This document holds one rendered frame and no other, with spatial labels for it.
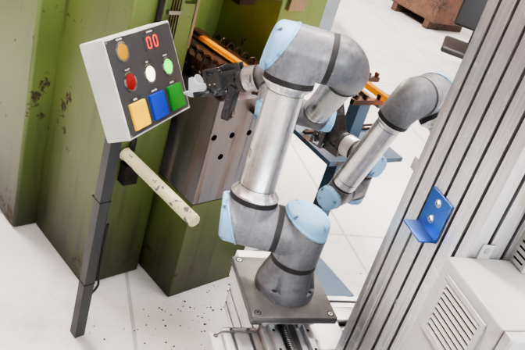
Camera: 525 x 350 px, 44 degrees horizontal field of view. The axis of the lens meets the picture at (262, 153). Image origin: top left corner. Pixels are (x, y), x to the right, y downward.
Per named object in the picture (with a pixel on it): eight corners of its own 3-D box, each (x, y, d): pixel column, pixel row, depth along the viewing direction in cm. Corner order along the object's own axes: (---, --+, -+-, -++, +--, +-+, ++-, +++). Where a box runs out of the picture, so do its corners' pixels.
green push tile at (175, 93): (186, 105, 203) (180, 82, 201) (174, 111, 197) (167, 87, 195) (181, 105, 204) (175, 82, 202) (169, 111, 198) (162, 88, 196)
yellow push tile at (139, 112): (152, 123, 186) (145, 98, 184) (137, 130, 180) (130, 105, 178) (147, 123, 187) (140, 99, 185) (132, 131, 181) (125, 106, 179)
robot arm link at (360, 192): (329, 198, 208) (340, 169, 203) (347, 191, 216) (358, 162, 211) (348, 212, 204) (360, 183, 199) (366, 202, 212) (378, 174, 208)
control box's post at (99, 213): (84, 335, 240) (137, 68, 191) (74, 338, 237) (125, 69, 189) (79, 328, 242) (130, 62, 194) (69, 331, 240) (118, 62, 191)
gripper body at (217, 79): (211, 65, 195) (246, 59, 190) (217, 92, 198) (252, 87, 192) (198, 70, 189) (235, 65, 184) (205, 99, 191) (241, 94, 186)
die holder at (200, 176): (264, 188, 274) (294, 94, 254) (192, 205, 248) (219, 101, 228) (188, 124, 307) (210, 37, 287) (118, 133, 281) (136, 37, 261)
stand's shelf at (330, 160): (401, 161, 274) (403, 157, 273) (328, 166, 252) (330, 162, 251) (358, 126, 295) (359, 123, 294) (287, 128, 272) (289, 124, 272)
